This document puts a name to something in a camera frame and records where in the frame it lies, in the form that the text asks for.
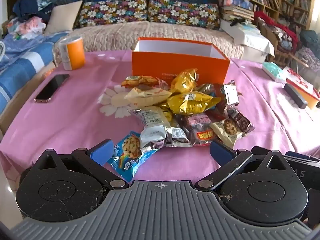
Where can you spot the floral cushion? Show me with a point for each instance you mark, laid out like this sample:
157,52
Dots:
112,12
182,13

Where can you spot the pink brown red label packet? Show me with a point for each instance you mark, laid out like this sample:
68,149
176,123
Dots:
198,130

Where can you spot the dark brown chocolate packet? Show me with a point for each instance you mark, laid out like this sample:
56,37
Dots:
241,121

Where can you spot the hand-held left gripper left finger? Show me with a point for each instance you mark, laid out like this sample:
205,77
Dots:
101,151

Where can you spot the cream yellow snack packet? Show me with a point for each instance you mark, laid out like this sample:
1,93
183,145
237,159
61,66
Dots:
147,96

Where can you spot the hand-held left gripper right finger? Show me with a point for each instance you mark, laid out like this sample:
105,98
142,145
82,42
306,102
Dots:
221,152

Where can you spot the blue cookie packet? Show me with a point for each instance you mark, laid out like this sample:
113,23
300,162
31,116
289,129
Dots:
128,152

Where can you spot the pile of clothes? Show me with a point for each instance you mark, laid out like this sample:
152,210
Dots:
30,17

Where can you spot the cream chocolate chip cookie packet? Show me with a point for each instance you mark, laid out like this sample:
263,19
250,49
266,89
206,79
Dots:
228,130

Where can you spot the large silver foil packet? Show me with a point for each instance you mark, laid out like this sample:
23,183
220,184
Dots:
152,127

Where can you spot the wooden bookshelf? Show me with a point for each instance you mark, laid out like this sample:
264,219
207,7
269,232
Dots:
282,0

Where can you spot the white boxes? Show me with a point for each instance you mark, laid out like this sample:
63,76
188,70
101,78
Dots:
250,37

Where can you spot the red and white box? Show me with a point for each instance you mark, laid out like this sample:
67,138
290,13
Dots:
303,85

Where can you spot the red cloth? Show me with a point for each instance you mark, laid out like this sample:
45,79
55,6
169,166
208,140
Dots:
275,25

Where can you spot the silver brown snack packet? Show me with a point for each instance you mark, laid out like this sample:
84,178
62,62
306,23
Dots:
231,93

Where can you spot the blue striped blanket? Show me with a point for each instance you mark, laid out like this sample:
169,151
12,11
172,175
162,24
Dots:
22,57

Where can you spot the gold snack packet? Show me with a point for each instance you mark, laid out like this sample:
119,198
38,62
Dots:
183,81

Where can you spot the teal item in white box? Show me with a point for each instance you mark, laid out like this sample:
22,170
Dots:
273,71

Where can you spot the orange cardboard box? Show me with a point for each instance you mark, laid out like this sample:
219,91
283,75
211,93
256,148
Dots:
155,65

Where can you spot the long black box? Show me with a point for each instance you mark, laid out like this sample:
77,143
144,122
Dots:
296,96

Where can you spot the black smartphone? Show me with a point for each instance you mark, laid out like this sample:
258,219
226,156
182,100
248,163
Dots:
52,87

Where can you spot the stack of books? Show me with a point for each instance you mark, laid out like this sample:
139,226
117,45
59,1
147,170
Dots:
237,10

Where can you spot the orange cracker packet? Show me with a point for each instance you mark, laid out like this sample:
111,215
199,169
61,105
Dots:
140,80

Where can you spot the orange canister with white label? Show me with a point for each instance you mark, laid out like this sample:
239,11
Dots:
73,53

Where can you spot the dark blue cloth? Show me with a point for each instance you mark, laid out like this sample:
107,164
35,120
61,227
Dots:
310,40

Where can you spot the beige pillow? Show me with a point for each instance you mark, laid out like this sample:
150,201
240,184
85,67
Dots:
63,17

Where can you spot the blue brown snack packet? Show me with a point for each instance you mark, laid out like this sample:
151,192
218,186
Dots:
212,88

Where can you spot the small silver black packet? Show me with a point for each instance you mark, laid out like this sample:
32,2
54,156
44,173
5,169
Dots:
178,137

